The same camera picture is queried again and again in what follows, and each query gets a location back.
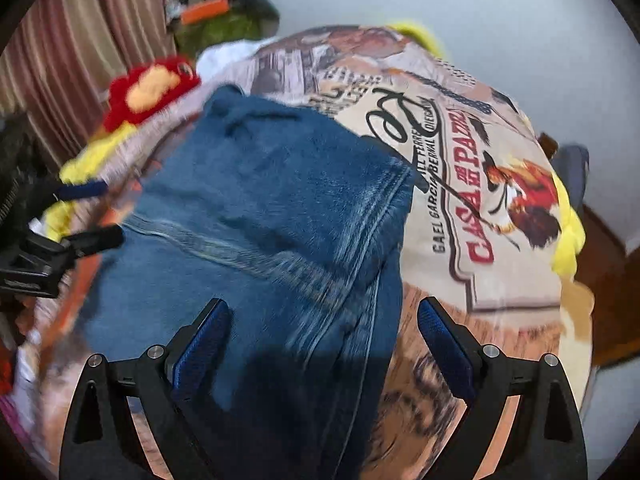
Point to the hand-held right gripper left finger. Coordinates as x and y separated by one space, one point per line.
200 345

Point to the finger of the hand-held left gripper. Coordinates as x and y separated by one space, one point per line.
95 241
82 191

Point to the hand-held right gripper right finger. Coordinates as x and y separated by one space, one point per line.
445 350

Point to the blue denim jeans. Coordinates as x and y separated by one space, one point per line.
260 220

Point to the red yellow plush toy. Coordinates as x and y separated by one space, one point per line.
147 90

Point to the striped curtain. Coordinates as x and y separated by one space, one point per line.
75 50

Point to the yellow fleece cloth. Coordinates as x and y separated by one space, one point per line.
567 230
420 37

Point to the printed blanket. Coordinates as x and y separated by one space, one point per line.
475 175

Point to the orange item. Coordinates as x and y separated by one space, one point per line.
202 14

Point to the grey purple backpack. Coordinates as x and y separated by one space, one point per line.
572 175

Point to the wooden chair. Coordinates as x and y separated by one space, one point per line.
549 144

